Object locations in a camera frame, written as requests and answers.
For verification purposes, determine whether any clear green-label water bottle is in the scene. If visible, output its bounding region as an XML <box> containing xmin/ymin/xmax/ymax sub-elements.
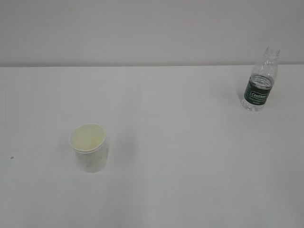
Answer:
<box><xmin>241</xmin><ymin>47</ymin><xmax>281</xmax><ymax>112</ymax></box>

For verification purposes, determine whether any white paper cup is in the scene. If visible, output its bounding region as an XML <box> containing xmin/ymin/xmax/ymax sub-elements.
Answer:
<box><xmin>69</xmin><ymin>123</ymin><xmax>108</xmax><ymax>173</ymax></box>

